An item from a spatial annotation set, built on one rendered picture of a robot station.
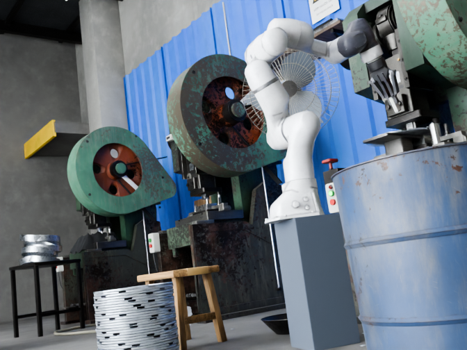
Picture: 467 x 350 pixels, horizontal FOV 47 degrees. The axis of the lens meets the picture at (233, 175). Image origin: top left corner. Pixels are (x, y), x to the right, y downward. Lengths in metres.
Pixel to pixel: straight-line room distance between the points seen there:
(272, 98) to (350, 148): 2.36
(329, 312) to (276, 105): 0.75
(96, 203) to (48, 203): 3.70
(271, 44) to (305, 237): 0.70
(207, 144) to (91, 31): 4.61
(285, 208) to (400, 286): 0.89
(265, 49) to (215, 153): 1.55
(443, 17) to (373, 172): 1.20
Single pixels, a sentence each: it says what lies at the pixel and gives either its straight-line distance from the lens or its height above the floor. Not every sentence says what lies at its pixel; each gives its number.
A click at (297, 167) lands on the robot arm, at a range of 1.98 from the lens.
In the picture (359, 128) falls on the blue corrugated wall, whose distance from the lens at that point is 4.30.
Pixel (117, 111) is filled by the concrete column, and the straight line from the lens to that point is 7.45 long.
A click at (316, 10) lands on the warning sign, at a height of 2.31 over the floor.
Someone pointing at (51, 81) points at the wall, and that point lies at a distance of 9.12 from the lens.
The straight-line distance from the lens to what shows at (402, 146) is 2.47.
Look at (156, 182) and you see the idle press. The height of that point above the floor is 1.21.
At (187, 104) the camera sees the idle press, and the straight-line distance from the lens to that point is 3.46.
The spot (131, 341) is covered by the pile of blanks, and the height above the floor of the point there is 0.11.
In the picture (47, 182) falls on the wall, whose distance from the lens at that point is 8.62.
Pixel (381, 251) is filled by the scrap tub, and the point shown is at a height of 0.30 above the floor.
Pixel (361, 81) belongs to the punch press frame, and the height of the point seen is 1.10.
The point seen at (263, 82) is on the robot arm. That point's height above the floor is 0.95.
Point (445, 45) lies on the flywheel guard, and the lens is 2.28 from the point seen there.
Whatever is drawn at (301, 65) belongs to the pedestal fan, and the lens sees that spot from 3.26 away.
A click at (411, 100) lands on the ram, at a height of 0.94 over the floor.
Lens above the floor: 0.30
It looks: 10 degrees up
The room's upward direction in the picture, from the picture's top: 7 degrees counter-clockwise
